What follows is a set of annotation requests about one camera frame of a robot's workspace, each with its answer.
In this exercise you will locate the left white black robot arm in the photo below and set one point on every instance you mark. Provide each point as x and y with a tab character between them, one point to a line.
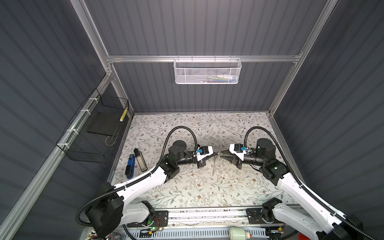
113	207

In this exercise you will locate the white cylinder canister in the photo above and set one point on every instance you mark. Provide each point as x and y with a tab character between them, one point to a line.
237	233

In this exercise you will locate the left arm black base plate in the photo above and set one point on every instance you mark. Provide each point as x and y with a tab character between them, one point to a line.
157	219

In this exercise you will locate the white mesh wall basket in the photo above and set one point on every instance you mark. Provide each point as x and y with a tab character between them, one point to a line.
207	71

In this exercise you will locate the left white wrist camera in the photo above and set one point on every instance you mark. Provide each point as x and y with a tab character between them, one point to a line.
204	152

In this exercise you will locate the metal perforated ring disc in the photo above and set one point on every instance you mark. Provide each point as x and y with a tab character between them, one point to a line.
214	165

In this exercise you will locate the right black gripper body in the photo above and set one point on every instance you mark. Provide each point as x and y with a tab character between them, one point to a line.
238	162

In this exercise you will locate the black wire wall basket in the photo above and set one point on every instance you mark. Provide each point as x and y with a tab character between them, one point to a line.
96	132

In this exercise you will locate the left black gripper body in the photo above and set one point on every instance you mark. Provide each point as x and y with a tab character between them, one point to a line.
200	164

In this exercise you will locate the blue black tool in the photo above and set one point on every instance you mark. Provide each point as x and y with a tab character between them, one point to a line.
136	160

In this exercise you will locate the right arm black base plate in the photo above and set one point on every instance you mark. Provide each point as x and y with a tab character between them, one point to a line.
255	215

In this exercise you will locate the yellow marker in basket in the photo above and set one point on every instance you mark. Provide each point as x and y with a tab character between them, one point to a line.
123	114

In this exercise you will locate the white slotted cable duct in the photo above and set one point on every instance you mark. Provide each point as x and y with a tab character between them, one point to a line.
196	234

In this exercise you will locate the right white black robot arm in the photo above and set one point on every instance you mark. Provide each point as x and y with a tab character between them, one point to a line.
324	221

